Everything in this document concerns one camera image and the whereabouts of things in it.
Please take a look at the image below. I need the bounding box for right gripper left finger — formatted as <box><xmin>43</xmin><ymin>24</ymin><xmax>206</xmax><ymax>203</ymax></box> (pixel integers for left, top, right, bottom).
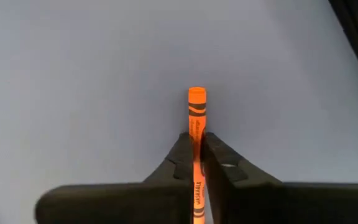
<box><xmin>35</xmin><ymin>132</ymin><xmax>195</xmax><ymax>224</ymax></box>

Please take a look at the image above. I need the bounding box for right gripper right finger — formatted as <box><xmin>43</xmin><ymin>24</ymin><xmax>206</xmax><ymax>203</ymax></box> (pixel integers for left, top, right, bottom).
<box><xmin>201</xmin><ymin>132</ymin><xmax>358</xmax><ymax>224</ymax></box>

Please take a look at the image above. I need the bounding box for orange crayon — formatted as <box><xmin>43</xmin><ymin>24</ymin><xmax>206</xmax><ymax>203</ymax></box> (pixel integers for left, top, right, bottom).
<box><xmin>187</xmin><ymin>86</ymin><xmax>208</xmax><ymax>224</ymax></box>

